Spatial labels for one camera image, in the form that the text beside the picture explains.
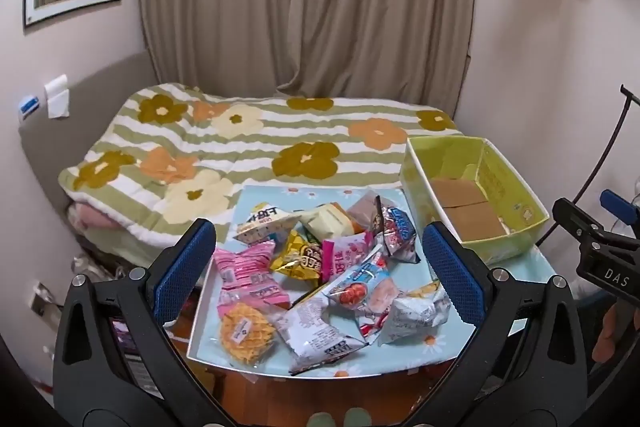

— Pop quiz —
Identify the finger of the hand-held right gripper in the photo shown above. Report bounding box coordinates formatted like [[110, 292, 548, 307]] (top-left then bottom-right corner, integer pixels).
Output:
[[552, 197, 618, 253], [600, 189, 640, 229]]

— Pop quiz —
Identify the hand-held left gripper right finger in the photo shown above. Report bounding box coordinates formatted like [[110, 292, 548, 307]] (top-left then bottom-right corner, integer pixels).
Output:
[[400, 222, 588, 427]]

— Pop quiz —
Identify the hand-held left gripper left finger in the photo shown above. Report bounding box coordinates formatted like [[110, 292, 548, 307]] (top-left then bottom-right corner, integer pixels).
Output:
[[52, 218, 236, 427]]

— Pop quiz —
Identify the white silver snack packet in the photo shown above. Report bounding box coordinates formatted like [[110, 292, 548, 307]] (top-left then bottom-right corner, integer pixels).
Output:
[[389, 281, 452, 344]]

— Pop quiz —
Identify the pink striped snack packet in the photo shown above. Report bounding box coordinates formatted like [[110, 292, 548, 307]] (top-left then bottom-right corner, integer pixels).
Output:
[[213, 240, 292, 309]]

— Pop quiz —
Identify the dark red blue snack packet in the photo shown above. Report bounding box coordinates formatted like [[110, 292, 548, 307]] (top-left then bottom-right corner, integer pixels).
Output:
[[379, 204, 420, 264]]

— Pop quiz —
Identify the green cardboard box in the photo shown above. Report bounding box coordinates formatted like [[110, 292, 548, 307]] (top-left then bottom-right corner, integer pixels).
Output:
[[400, 135, 551, 264]]

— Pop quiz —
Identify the waffle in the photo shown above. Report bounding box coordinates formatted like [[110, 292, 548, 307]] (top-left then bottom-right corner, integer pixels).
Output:
[[216, 302, 279, 366]]

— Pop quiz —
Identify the pink white snack packet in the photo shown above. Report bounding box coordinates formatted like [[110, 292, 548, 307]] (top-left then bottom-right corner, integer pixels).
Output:
[[321, 231, 383, 284]]

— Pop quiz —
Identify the yellow black snack packet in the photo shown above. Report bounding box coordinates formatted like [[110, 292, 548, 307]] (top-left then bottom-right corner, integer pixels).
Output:
[[269, 229, 326, 281]]

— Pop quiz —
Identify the large white snack packet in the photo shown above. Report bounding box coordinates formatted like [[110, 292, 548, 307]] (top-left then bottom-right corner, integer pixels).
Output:
[[272, 296, 367, 376]]

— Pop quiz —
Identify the person's right hand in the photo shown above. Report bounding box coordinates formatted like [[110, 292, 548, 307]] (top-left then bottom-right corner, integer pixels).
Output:
[[591, 303, 640, 364]]

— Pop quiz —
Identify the red white snack packet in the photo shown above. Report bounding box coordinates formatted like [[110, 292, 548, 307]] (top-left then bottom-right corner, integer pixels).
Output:
[[356, 309, 392, 339]]

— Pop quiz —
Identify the light blue daisy tablecloth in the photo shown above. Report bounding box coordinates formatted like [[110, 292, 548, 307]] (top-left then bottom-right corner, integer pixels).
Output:
[[187, 186, 556, 380]]

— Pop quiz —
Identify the pink cloth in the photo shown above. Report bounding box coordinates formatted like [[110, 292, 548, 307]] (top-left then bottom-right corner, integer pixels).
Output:
[[66, 202, 119, 229]]

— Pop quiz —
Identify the brown snack packet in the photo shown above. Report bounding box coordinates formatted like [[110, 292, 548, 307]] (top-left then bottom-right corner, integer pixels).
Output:
[[346, 191, 387, 234]]

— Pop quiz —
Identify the pale yellow snack packet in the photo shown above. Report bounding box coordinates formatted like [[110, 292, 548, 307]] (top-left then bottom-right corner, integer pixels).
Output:
[[300, 203, 357, 238]]

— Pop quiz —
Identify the green striped floral blanket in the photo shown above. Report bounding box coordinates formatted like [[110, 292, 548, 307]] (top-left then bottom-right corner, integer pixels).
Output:
[[57, 82, 463, 260]]

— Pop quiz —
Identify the grey bed headboard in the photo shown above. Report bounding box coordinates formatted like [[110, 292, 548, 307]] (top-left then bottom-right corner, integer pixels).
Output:
[[19, 51, 157, 258]]

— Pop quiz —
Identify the black thin cable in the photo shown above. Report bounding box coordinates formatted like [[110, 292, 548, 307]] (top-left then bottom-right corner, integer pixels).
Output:
[[549, 84, 640, 249]]

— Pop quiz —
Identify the white paper on wall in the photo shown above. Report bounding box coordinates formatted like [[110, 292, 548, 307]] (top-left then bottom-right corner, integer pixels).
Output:
[[44, 74, 70, 118]]

